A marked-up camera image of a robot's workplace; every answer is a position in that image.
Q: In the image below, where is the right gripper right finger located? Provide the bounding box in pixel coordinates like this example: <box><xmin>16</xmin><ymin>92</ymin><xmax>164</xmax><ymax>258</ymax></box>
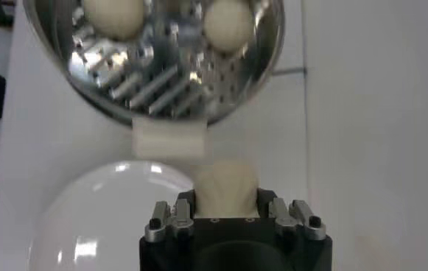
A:
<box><xmin>256</xmin><ymin>188</ymin><xmax>328</xmax><ymax>242</ymax></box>

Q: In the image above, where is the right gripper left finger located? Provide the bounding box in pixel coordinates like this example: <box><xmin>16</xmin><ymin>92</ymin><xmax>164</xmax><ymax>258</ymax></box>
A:
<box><xmin>144</xmin><ymin>189</ymin><xmax>197</xmax><ymax>244</ymax></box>

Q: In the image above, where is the white steamed baozi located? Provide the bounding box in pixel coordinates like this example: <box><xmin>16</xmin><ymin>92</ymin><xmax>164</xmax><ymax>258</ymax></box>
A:
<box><xmin>82</xmin><ymin>0</ymin><xmax>145</xmax><ymax>41</ymax></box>
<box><xmin>193</xmin><ymin>158</ymin><xmax>261</xmax><ymax>219</ymax></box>
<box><xmin>203</xmin><ymin>0</ymin><xmax>255</xmax><ymax>54</ymax></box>

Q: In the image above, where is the steel perforated steamer basket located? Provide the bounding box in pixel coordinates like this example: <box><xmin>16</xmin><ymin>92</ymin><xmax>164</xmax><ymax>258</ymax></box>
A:
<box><xmin>22</xmin><ymin>0</ymin><xmax>287</xmax><ymax>128</ymax></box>

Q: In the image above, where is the white round plate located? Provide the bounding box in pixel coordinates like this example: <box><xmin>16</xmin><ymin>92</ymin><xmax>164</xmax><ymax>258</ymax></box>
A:
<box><xmin>29</xmin><ymin>160</ymin><xmax>200</xmax><ymax>271</ymax></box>

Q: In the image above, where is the cream electric cooking pot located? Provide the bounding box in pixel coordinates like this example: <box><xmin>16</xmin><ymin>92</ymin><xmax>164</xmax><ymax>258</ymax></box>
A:
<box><xmin>131</xmin><ymin>116</ymin><xmax>209</xmax><ymax>160</ymax></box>

